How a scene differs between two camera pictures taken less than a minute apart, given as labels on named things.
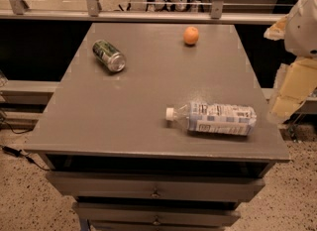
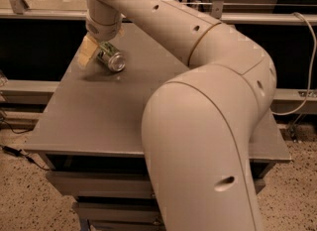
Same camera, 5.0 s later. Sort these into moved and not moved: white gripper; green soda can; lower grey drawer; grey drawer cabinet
Moved: white gripper
Not moved: grey drawer cabinet; green soda can; lower grey drawer
